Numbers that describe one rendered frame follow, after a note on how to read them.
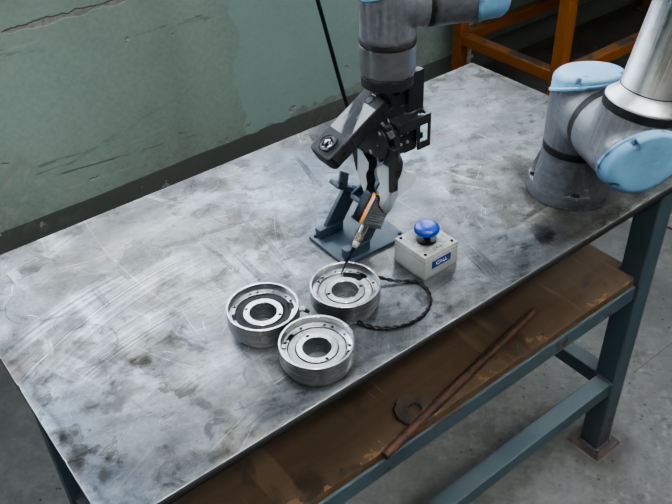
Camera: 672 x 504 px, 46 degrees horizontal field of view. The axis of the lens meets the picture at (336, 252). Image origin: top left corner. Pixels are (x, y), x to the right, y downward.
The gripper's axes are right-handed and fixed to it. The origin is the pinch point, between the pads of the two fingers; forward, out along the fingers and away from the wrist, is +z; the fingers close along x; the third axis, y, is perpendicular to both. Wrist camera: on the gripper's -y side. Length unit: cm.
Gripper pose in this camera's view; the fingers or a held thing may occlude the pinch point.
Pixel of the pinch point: (375, 202)
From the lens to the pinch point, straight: 116.3
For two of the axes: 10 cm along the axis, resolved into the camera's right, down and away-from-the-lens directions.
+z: 0.4, 7.9, 6.2
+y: 8.0, -3.9, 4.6
